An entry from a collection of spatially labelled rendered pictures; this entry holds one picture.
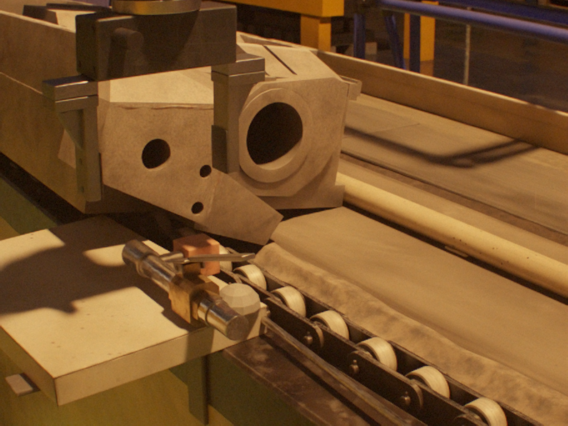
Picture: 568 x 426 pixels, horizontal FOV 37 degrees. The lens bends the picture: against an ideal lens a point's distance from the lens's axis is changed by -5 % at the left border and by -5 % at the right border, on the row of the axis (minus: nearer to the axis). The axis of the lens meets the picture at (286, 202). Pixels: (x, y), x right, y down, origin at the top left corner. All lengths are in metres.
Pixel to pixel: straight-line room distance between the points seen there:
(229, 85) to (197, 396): 0.29
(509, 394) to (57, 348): 0.39
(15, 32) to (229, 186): 0.42
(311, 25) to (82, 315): 5.31
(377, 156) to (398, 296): 0.52
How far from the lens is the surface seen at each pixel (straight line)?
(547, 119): 1.51
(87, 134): 0.71
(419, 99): 1.73
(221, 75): 0.77
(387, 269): 0.99
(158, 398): 0.93
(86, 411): 1.18
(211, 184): 0.94
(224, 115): 0.78
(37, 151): 1.12
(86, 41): 0.71
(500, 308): 0.92
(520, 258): 0.97
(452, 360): 0.82
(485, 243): 1.01
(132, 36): 0.67
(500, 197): 1.25
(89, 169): 0.72
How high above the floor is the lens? 1.15
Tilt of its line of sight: 19 degrees down
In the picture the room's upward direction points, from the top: 1 degrees clockwise
